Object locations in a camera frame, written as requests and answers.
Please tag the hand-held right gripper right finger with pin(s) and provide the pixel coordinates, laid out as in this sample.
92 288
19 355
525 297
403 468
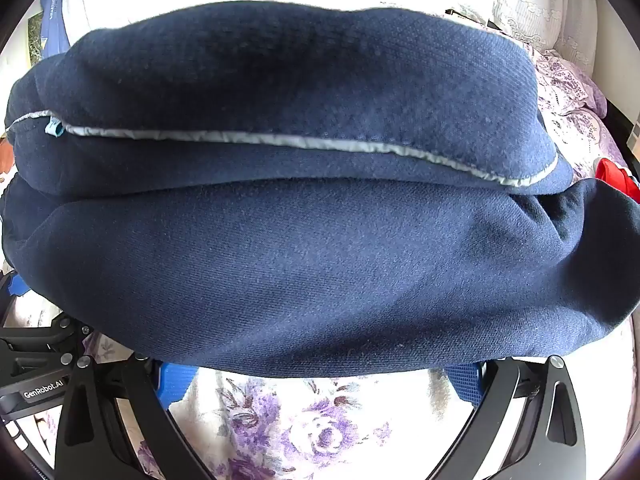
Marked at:
465 385

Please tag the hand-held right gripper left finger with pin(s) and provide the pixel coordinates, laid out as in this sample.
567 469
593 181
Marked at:
175 385

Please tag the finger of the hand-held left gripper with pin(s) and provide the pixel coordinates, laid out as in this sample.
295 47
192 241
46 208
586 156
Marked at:
16 284
55 340

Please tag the navy blue pants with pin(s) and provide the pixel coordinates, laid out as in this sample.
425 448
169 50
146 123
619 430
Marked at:
310 240

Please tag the purple floral bed quilt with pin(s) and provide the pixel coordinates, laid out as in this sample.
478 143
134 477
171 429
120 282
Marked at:
300 425

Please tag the red cloth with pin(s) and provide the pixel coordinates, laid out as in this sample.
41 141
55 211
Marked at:
617 180

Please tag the blue printed pillow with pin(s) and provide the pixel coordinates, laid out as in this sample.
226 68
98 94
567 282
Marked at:
52 15

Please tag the white lace cover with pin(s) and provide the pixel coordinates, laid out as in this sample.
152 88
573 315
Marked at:
525 0

